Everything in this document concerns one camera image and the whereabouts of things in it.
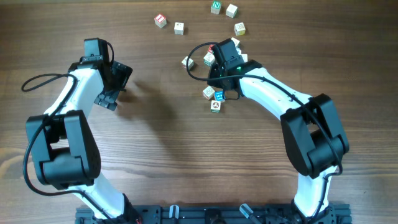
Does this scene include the green N letter block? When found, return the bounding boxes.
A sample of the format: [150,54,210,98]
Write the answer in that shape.
[211,1,221,14]

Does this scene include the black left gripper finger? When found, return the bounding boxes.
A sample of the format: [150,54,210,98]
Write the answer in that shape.
[94,90,119,111]
[111,61,132,90]

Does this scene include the white block behind finger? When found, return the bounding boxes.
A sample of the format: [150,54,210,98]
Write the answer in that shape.
[231,37,240,47]

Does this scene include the red A letter block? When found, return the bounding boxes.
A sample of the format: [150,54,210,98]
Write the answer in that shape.
[208,44,214,54]

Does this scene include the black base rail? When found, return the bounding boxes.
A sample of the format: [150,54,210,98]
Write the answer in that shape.
[75,203,353,224]

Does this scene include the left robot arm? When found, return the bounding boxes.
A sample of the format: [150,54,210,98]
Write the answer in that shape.
[22,38,142,223]

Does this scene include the plain white wooden block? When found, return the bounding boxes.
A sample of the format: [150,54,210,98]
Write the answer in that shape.
[226,4,238,18]

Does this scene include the red I letter block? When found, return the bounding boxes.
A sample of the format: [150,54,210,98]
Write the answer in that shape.
[154,14,167,28]

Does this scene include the red Y letter block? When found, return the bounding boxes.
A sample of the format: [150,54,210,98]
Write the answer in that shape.
[202,86,215,100]

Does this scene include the red O letter block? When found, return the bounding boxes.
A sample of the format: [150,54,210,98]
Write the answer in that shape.
[181,56,195,70]

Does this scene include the yellow edged wooden block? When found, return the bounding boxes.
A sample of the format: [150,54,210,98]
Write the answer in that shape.
[234,22,246,36]

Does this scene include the plain beige wooden block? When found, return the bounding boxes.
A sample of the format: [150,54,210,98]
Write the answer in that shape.
[241,54,248,62]

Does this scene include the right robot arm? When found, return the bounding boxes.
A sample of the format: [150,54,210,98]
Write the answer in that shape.
[141,39,352,223]

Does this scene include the white number 2 block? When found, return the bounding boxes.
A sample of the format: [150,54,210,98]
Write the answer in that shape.
[174,22,185,35]

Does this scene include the blue top wooden block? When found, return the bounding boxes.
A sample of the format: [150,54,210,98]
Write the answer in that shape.
[214,91,225,102]

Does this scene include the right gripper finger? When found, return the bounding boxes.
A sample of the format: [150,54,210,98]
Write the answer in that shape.
[207,63,239,91]
[223,90,241,100]

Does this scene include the green edged picture block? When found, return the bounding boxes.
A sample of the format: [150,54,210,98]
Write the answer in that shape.
[203,52,215,67]

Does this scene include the green brown circle block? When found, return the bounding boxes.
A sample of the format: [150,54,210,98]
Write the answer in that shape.
[210,100,221,113]

